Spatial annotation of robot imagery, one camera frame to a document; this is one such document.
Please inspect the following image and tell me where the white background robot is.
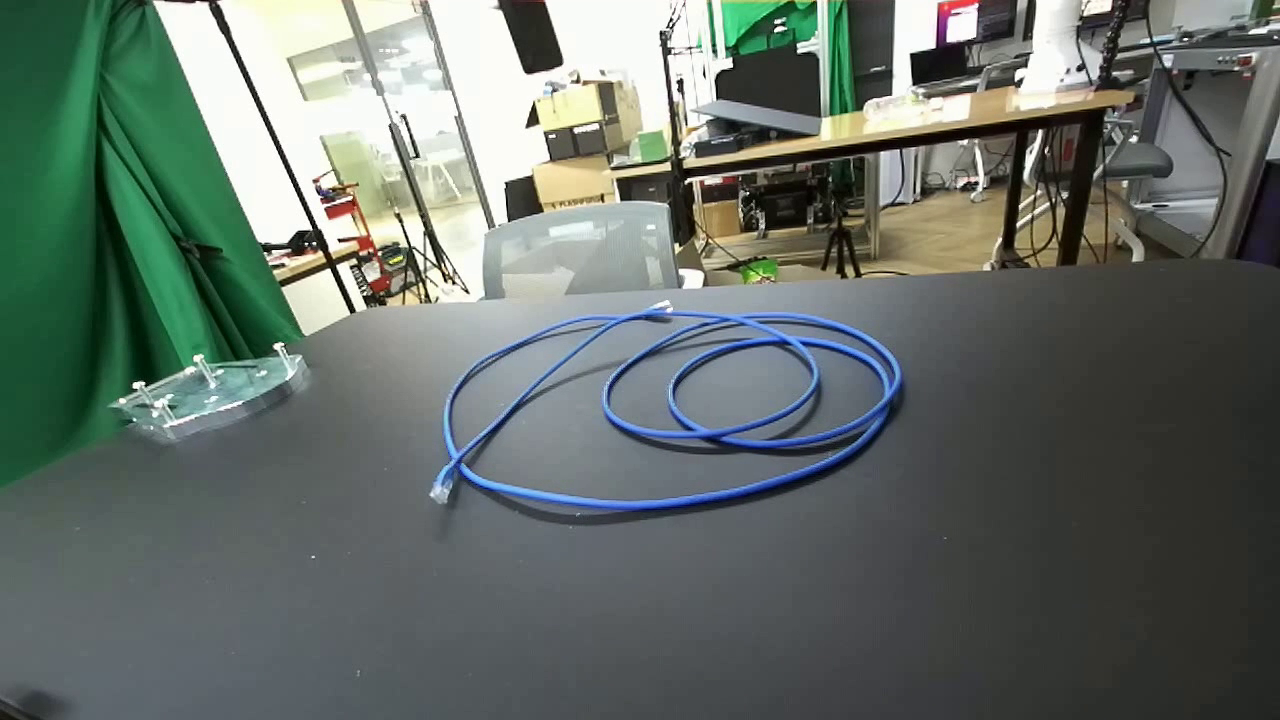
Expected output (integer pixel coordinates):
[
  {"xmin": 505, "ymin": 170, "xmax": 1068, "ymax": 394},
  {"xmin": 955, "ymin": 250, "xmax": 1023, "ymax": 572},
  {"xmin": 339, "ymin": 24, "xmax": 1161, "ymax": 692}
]
[{"xmin": 1014, "ymin": 0, "xmax": 1102, "ymax": 111}]

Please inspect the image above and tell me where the grey mesh office chair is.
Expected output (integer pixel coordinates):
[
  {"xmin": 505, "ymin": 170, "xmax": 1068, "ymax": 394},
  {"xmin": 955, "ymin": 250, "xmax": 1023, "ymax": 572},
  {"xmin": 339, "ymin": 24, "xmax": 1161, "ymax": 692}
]
[{"xmin": 480, "ymin": 200, "xmax": 685, "ymax": 304}]

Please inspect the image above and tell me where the white plate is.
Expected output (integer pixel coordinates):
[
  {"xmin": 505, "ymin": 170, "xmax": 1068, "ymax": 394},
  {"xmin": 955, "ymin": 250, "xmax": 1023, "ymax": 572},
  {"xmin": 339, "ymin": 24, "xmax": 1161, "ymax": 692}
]
[{"xmin": 109, "ymin": 339, "xmax": 318, "ymax": 448}]

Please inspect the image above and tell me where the small black tripod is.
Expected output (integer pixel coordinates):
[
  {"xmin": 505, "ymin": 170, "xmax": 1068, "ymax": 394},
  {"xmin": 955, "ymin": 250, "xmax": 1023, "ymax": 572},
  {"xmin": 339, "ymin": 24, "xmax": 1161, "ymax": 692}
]
[{"xmin": 818, "ymin": 215, "xmax": 870, "ymax": 284}]

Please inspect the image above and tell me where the blue ethernet cable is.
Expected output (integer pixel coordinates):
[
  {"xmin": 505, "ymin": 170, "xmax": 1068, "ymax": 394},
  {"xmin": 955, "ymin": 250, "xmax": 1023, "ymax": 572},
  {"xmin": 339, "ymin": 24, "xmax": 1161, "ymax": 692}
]
[{"xmin": 423, "ymin": 299, "xmax": 908, "ymax": 521}]

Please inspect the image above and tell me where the open cardboard box with flaps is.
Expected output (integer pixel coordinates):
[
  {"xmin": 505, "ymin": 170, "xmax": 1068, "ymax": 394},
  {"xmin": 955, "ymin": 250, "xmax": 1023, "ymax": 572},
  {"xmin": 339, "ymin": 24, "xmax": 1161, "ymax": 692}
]
[{"xmin": 532, "ymin": 75, "xmax": 650, "ymax": 137}]

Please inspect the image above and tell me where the long wooden desk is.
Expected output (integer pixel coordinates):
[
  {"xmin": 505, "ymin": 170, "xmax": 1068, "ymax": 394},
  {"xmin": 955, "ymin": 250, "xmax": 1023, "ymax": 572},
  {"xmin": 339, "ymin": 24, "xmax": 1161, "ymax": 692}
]
[{"xmin": 611, "ymin": 82, "xmax": 1145, "ymax": 270}]

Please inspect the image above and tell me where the green curtain backdrop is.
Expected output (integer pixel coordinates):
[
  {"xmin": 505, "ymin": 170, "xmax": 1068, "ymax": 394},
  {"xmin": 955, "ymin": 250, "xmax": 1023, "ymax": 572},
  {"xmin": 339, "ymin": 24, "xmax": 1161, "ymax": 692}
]
[{"xmin": 0, "ymin": 0, "xmax": 307, "ymax": 492}]

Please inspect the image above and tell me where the grey swivel chair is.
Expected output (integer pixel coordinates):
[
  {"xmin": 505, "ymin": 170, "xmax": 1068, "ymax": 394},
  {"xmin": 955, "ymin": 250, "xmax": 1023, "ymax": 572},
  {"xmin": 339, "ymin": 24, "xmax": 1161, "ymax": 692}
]
[{"xmin": 1102, "ymin": 133, "xmax": 1175, "ymax": 263}]

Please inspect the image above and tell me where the red utility cart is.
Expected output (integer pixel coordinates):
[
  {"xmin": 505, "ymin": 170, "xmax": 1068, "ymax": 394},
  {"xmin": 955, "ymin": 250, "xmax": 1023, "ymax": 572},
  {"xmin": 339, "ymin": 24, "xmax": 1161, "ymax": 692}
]
[{"xmin": 313, "ymin": 167, "xmax": 403, "ymax": 307}]

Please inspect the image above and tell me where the black light stand pole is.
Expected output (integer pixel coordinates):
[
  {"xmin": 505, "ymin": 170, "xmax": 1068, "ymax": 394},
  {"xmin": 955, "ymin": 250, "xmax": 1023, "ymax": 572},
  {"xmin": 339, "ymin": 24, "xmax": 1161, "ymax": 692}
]
[{"xmin": 197, "ymin": 0, "xmax": 363, "ymax": 319}]

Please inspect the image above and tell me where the black hanging monitor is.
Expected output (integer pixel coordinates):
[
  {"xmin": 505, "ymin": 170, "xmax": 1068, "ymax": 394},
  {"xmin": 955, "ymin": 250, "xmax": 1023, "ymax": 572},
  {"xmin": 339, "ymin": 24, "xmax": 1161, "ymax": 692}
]
[{"xmin": 495, "ymin": 0, "xmax": 570, "ymax": 75}]

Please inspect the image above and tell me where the green backdrop screen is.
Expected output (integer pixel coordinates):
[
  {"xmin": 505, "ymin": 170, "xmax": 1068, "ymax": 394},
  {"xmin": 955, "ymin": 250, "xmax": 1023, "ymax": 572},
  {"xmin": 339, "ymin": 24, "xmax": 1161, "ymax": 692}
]
[{"xmin": 718, "ymin": 0, "xmax": 861, "ymax": 114}]

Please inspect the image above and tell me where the monitor with pink screen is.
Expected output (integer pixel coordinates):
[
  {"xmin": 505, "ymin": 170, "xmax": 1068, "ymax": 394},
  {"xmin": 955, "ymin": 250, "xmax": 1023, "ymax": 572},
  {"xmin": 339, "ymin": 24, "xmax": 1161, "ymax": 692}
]
[{"xmin": 932, "ymin": 0, "xmax": 1030, "ymax": 50}]

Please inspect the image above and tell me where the black vertical stand pole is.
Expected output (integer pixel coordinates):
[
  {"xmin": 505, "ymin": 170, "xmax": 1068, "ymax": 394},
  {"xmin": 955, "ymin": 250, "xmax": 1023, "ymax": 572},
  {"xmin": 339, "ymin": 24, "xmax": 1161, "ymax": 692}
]
[{"xmin": 655, "ymin": 24, "xmax": 694, "ymax": 250}]

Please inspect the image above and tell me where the plain closed cardboard box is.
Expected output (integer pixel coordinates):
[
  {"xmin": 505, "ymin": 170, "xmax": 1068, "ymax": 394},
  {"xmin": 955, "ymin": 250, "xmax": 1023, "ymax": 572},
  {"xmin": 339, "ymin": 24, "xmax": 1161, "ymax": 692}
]
[{"xmin": 532, "ymin": 157, "xmax": 624, "ymax": 211}]

